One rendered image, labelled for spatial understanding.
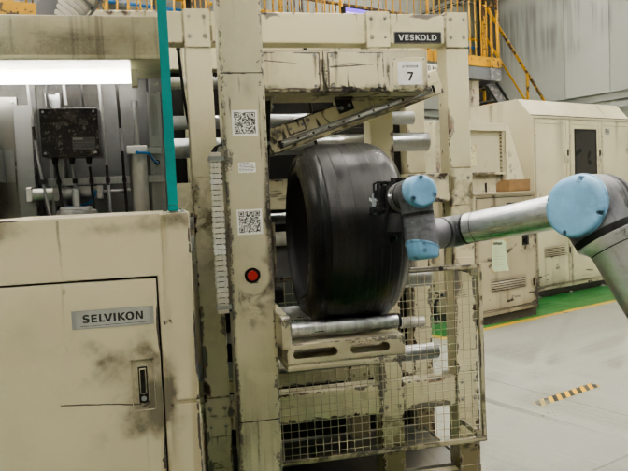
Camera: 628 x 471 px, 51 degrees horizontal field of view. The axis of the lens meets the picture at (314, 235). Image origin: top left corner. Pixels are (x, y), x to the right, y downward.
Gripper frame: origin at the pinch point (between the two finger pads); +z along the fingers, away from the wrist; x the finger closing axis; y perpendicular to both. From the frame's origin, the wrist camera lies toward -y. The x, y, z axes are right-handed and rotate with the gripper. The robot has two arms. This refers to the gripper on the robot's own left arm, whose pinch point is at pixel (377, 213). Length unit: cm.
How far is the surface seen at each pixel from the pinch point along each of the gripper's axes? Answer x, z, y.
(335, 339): 10.1, 15.2, -35.5
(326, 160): 11.2, 9.6, 16.6
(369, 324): -0.4, 15.4, -31.9
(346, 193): 7.8, 2.5, 5.9
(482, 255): -226, 400, -13
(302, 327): 19.9, 15.5, -31.3
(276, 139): 18, 57, 32
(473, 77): -385, 716, 249
